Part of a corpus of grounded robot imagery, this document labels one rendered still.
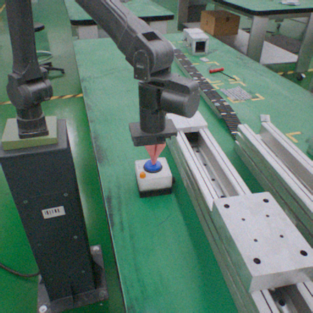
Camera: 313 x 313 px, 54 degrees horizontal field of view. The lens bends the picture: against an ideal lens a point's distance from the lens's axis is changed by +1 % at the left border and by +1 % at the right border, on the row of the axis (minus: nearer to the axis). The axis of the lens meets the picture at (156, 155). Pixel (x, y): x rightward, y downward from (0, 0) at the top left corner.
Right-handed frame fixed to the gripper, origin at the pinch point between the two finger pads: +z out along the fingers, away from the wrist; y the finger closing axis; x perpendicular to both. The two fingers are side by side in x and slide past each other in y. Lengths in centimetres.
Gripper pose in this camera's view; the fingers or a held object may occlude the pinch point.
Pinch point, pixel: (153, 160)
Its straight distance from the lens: 72.6
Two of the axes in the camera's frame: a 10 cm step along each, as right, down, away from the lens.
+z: 0.1, 8.2, 5.7
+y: 9.8, -1.2, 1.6
